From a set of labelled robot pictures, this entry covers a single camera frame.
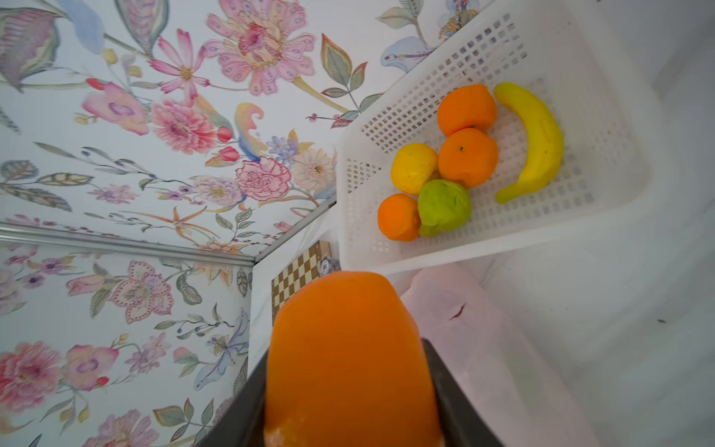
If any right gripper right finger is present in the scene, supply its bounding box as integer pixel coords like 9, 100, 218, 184
422, 338, 503, 447

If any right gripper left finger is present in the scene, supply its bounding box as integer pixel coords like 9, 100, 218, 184
197, 352, 268, 447

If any pink plastic bag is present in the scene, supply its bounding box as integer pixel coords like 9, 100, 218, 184
395, 264, 599, 446

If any orange fruit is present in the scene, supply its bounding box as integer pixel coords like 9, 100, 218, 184
439, 128, 499, 189
264, 271, 444, 446
437, 84, 497, 137
377, 194, 421, 242

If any green fruit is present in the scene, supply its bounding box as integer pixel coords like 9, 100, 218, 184
418, 180, 472, 238

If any yellow lemon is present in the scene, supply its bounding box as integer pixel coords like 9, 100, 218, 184
390, 143, 439, 196

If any wooden chessboard box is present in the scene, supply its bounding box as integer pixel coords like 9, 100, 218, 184
271, 240, 333, 321

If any small metal can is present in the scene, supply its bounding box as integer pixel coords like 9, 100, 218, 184
318, 256, 342, 277

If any yellow banana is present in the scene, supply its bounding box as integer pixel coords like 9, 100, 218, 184
493, 83, 564, 204

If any white plastic basket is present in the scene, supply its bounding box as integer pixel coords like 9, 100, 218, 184
337, 1, 673, 275

